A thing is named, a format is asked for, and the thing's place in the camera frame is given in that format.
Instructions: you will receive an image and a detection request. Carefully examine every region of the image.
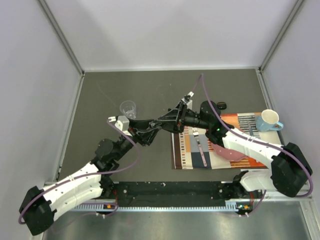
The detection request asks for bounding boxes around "pink dotted plate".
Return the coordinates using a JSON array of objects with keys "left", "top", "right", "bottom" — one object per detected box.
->
[{"left": 212, "top": 144, "right": 247, "bottom": 162}]

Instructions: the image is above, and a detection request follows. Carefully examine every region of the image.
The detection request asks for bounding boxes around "pink handled knife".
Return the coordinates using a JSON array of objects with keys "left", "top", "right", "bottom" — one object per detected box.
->
[{"left": 247, "top": 121, "right": 255, "bottom": 137}]

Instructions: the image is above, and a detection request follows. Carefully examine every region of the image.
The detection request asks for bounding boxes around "aluminium frame profile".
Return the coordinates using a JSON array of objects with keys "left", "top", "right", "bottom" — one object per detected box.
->
[{"left": 42, "top": 181, "right": 313, "bottom": 218}]

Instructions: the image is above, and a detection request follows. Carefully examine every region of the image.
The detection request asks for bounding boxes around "clear plastic cup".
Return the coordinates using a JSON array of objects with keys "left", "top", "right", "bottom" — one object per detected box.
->
[{"left": 119, "top": 100, "right": 137, "bottom": 120}]

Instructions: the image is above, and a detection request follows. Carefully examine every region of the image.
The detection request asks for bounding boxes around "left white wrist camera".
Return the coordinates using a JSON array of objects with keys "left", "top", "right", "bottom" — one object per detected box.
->
[{"left": 107, "top": 115, "right": 130, "bottom": 133}]

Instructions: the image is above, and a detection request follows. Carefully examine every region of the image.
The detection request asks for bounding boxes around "pink handled fork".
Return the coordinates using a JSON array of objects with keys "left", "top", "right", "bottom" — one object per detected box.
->
[{"left": 192, "top": 127, "right": 208, "bottom": 168}]

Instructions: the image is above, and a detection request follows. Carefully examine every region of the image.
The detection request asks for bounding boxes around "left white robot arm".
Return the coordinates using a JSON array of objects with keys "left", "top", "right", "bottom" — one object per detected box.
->
[{"left": 18, "top": 116, "right": 163, "bottom": 236}]

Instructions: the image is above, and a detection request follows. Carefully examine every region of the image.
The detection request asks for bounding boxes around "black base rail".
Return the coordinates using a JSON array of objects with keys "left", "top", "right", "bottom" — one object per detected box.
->
[{"left": 108, "top": 181, "right": 239, "bottom": 208}]

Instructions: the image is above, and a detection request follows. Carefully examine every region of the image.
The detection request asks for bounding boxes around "light blue mug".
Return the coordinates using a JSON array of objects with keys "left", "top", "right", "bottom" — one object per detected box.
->
[{"left": 255, "top": 109, "right": 284, "bottom": 132}]

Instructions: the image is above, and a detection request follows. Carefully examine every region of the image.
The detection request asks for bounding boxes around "black oval earbud case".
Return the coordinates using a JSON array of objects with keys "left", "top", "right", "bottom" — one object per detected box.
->
[{"left": 216, "top": 102, "right": 227, "bottom": 110}]

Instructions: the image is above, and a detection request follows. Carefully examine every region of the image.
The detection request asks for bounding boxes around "colourful patterned placemat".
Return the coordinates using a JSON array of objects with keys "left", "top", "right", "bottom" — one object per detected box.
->
[{"left": 171, "top": 112, "right": 281, "bottom": 170}]

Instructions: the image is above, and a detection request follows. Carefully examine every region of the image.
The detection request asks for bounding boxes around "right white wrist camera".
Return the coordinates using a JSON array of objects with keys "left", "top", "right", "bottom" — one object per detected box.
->
[{"left": 181, "top": 91, "right": 194, "bottom": 110}]

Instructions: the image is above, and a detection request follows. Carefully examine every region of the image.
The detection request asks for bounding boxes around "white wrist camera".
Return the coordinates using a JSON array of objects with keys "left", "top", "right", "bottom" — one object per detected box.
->
[
  {"left": 181, "top": 91, "right": 194, "bottom": 110},
  {"left": 107, "top": 115, "right": 130, "bottom": 133}
]

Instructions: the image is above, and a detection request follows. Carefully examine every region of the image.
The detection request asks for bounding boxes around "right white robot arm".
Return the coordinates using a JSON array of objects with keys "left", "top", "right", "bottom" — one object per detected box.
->
[{"left": 150, "top": 100, "right": 312, "bottom": 198}]

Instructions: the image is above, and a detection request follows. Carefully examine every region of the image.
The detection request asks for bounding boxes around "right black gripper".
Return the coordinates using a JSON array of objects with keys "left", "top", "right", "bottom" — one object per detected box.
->
[{"left": 157, "top": 102, "right": 211, "bottom": 135}]

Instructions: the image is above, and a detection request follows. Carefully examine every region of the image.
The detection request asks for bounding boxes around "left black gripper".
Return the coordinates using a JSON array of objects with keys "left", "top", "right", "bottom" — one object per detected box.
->
[{"left": 113, "top": 118, "right": 162, "bottom": 161}]

